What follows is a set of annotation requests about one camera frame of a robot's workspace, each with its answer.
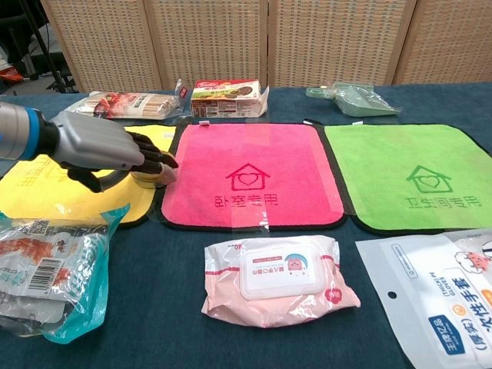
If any yellow microfiber cloth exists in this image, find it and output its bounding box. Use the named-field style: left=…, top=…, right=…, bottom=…
left=0, top=123, right=176, bottom=228

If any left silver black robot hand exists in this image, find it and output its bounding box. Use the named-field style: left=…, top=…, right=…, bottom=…
left=48, top=111, right=180, bottom=193

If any white disposable gloves bag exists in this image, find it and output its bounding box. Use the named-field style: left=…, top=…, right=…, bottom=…
left=355, top=228, right=492, bottom=369

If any red green cookie box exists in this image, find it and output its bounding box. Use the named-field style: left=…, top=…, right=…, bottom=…
left=190, top=79, right=270, bottom=118

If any small round tin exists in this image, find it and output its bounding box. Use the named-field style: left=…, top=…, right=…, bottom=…
left=129, top=152, right=174, bottom=190

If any teal edged snack bag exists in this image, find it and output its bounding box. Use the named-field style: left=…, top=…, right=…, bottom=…
left=0, top=203, right=131, bottom=345

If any snack stick packet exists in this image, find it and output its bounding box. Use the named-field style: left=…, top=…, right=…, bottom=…
left=65, top=79, right=191, bottom=121

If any green microfiber cloth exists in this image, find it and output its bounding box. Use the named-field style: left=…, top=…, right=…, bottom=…
left=321, top=122, right=492, bottom=236

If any pink wet wipes pack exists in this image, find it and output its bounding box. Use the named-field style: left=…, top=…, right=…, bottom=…
left=201, top=234, right=362, bottom=328

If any teal felt table cover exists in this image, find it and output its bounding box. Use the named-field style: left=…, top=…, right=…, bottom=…
left=0, top=82, right=492, bottom=369

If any green dustpan brush set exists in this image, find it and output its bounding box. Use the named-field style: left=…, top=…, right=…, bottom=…
left=305, top=81, right=404, bottom=117

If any pink microfiber cloth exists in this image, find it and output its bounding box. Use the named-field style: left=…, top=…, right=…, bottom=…
left=159, top=121, right=349, bottom=231

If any black tripod stand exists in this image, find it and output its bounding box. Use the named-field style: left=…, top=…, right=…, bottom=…
left=21, top=0, right=80, bottom=93

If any wooden perforated folding screen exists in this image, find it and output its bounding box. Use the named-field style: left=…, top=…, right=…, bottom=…
left=40, top=0, right=492, bottom=93

